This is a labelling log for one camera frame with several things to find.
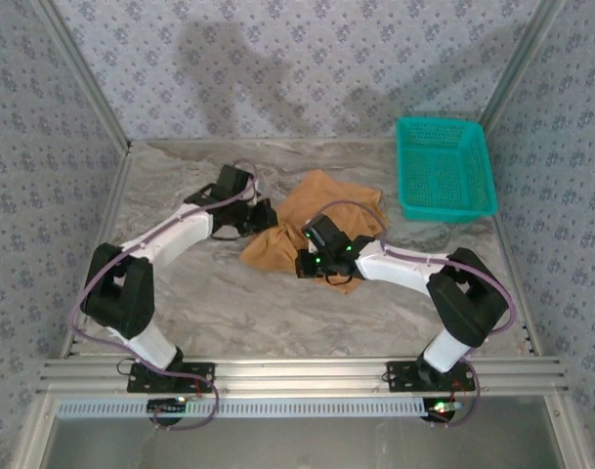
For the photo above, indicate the tan t-shirt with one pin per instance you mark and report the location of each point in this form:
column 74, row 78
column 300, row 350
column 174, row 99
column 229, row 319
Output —
column 326, row 195

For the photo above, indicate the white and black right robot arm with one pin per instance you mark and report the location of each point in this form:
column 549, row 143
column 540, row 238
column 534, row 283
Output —
column 399, row 268

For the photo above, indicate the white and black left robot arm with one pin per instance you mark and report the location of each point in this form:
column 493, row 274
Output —
column 175, row 239

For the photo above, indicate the teal plastic basket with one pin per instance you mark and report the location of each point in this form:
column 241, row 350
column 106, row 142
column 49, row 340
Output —
column 443, row 166

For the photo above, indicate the small black circuit board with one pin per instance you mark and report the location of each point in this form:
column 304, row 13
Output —
column 167, row 405
column 441, row 408

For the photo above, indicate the aluminium table edge rail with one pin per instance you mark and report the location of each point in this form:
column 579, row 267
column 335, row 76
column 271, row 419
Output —
column 106, row 220
column 526, row 322

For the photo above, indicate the aluminium mounting rail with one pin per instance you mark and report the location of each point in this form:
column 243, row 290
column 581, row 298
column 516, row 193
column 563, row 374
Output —
column 297, row 373

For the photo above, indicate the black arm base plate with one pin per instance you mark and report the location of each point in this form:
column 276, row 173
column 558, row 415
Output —
column 399, row 376
column 199, row 376

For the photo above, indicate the aluminium frame post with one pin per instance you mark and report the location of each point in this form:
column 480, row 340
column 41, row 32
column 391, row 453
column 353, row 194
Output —
column 519, row 63
column 79, row 63

